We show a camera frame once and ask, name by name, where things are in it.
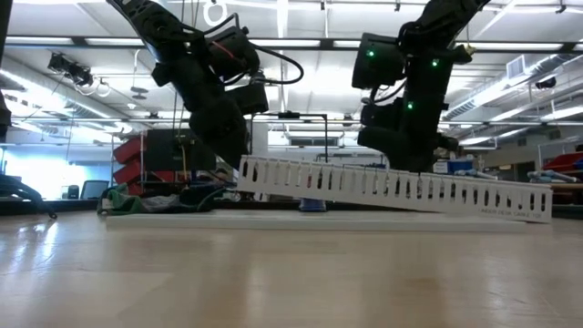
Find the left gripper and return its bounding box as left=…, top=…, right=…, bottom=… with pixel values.
left=152, top=61, right=270, bottom=170

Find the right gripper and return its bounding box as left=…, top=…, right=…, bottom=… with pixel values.
left=357, top=88, right=459, bottom=173

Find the white slotted cable raceway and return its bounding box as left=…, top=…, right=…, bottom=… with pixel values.
left=235, top=154, right=554, bottom=225

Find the blue storage bin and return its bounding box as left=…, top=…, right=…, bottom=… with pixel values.
left=432, top=159, right=476, bottom=176

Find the black monitor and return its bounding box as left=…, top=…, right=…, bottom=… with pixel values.
left=145, top=128, right=219, bottom=173

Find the pale blue roll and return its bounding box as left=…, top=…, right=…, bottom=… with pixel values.
left=454, top=169, right=501, bottom=181
left=527, top=169, right=568, bottom=184

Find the black metal gantry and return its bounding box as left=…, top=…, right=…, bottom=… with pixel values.
left=249, top=111, right=330, bottom=161

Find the white flat raceway cover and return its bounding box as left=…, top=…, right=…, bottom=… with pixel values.
left=105, top=212, right=527, bottom=234

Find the red storage bin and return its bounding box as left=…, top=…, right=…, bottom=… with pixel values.
left=113, top=161, right=145, bottom=185
left=113, top=139, right=143, bottom=165

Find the grey work glove green cuff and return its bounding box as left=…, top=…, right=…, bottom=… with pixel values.
left=97, top=181, right=183, bottom=216

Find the white air vent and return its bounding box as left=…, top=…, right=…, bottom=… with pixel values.
left=506, top=54, right=527, bottom=80

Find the red plastic crate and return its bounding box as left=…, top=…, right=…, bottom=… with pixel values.
left=541, top=151, right=583, bottom=172

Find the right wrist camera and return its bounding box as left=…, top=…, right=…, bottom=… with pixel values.
left=359, top=97, right=404, bottom=131

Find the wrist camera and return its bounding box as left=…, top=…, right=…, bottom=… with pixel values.
left=359, top=97, right=404, bottom=131
left=207, top=25, right=261, bottom=86

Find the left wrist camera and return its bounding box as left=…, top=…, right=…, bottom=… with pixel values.
left=207, top=25, right=261, bottom=86

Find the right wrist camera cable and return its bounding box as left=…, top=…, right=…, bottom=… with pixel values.
left=367, top=79, right=407, bottom=105

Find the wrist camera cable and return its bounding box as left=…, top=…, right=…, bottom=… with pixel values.
left=199, top=12, right=305, bottom=87
left=367, top=79, right=407, bottom=105

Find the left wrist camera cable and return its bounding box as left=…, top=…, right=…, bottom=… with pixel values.
left=199, top=12, right=305, bottom=87

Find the white ring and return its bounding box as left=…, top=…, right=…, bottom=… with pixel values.
left=202, top=0, right=229, bottom=27

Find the black camera on bracket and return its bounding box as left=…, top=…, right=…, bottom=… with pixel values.
left=46, top=52, right=91, bottom=87

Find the black cable bundle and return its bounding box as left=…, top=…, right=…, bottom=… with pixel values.
left=0, top=174, right=59, bottom=220

